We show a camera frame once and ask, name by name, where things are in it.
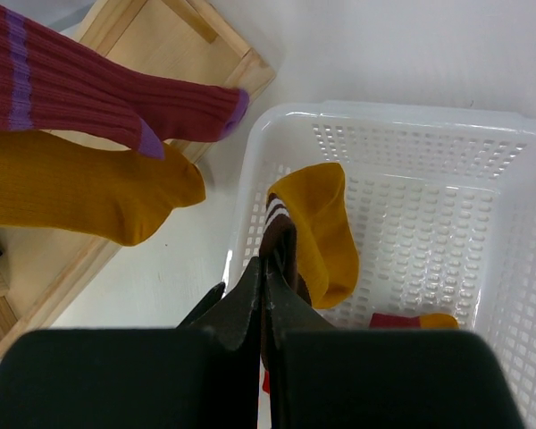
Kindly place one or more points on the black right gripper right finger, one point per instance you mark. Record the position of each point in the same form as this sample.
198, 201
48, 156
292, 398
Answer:
285, 309

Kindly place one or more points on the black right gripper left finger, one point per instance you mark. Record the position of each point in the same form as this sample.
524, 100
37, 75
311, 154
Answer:
229, 314

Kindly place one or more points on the mustard sock brown cuff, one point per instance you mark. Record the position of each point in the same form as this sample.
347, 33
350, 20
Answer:
307, 228

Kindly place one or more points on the mustard yellow sock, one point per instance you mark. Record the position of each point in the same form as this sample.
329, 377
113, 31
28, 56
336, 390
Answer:
50, 182

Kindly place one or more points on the maroon purple striped sock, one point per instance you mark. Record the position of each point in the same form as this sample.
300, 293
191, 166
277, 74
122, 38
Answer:
51, 82

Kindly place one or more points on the red sock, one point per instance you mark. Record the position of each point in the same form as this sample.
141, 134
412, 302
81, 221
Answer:
393, 321

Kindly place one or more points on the purple sock in basket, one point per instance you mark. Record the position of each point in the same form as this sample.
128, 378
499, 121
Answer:
438, 321

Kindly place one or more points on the white plastic basket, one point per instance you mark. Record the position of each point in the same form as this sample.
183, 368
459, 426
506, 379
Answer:
441, 203

